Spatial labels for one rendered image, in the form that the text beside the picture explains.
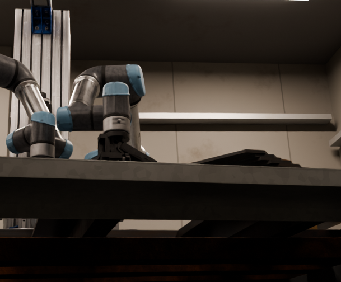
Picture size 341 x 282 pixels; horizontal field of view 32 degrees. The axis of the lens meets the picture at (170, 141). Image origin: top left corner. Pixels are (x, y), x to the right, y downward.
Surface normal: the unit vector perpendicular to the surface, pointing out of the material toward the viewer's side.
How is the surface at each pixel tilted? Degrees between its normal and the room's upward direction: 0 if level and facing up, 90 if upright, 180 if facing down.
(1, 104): 90
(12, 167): 90
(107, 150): 90
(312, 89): 90
